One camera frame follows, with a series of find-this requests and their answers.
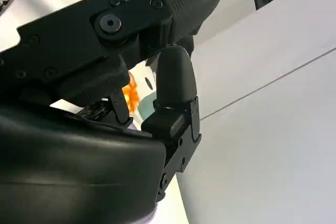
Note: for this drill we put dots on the pale green mug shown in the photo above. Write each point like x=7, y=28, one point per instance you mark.
x=148, y=106

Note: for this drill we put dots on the orange white pumpkin-shaped bread roll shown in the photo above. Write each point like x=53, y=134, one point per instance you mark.
x=132, y=93

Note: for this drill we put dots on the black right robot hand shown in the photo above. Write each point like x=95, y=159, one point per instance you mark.
x=78, y=169

